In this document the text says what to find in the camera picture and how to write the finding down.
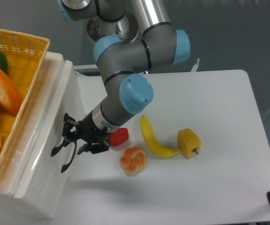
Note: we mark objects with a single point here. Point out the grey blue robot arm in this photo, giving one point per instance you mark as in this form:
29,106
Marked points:
127,94

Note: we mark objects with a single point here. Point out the black lower drawer handle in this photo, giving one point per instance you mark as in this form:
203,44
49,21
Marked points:
66,166

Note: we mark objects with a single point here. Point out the yellow woven basket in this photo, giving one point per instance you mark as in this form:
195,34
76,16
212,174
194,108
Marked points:
25,54

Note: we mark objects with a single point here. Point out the yellow bell pepper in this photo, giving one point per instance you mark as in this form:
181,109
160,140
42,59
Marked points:
188,142

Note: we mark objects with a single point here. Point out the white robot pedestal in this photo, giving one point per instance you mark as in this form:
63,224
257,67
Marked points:
90,68

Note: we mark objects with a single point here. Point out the red bell pepper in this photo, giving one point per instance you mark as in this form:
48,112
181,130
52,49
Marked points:
119,137

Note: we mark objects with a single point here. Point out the yellow banana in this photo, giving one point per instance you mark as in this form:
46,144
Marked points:
152,143

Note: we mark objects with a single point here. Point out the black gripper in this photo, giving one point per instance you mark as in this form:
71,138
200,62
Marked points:
95,137

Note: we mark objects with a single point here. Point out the white drawer cabinet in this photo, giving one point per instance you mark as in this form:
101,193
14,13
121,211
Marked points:
26,134

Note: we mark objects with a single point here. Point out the round knotted bread roll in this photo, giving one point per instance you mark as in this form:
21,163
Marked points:
133,160

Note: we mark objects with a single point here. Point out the orange baguette bread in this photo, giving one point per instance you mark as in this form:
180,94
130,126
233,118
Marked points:
10,98

